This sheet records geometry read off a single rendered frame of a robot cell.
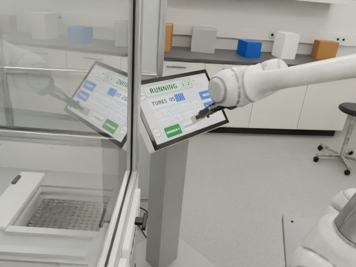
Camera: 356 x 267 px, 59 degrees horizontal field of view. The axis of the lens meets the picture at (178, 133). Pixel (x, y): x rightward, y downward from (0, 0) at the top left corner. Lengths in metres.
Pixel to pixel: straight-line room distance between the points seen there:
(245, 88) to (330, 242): 0.44
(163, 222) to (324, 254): 1.06
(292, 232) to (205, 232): 1.17
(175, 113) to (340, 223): 0.84
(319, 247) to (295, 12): 3.84
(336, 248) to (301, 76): 0.43
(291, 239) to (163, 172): 0.69
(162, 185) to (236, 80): 0.91
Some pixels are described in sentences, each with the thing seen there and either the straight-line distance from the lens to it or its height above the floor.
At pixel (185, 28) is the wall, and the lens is 4.09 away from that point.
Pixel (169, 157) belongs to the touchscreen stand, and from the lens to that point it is 1.57.
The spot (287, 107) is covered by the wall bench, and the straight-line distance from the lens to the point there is 3.98.
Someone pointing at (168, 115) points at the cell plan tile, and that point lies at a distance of 1.41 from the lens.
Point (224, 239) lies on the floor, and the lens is 2.37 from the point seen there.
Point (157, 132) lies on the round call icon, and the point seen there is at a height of 1.02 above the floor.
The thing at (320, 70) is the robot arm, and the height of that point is 1.42.
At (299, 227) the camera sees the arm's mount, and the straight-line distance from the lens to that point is 1.34.
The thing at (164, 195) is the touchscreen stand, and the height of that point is 0.59.
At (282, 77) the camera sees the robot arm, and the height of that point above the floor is 1.39.
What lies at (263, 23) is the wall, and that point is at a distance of 4.37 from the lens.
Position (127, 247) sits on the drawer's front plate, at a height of 0.93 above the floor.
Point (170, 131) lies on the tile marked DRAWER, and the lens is 1.38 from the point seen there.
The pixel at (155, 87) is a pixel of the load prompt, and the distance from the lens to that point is 1.43.
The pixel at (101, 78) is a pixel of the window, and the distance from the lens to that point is 0.56.
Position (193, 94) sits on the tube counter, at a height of 1.11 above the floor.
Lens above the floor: 1.58
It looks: 25 degrees down
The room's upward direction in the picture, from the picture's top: 5 degrees clockwise
